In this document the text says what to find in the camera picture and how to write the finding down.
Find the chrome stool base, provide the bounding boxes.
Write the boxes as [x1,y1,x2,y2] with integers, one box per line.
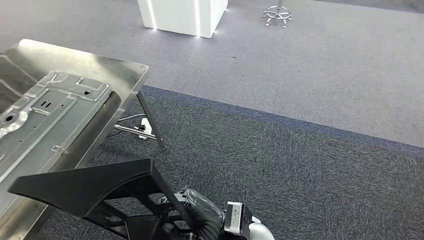
[261,0,293,29]

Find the grey stamped sheet metal panel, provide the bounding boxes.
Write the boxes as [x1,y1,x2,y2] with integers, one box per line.
[0,70,113,186]

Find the white power cable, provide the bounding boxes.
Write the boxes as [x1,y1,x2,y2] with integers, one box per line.
[116,113,147,123]

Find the white power strip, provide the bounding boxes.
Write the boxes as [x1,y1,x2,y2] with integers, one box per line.
[137,117,154,141]

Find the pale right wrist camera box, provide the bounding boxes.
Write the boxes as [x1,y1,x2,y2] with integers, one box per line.
[224,201,255,239]

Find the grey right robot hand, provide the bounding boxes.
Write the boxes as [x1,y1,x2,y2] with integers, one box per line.
[158,188,227,240]

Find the stainless steel workbench table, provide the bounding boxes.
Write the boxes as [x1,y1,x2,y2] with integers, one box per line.
[0,38,167,240]

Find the black plastic plate frame part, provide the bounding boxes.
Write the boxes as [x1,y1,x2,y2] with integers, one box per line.
[7,158,197,240]

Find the white pillar with light strips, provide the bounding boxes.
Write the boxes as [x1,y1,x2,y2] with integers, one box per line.
[137,0,229,39]

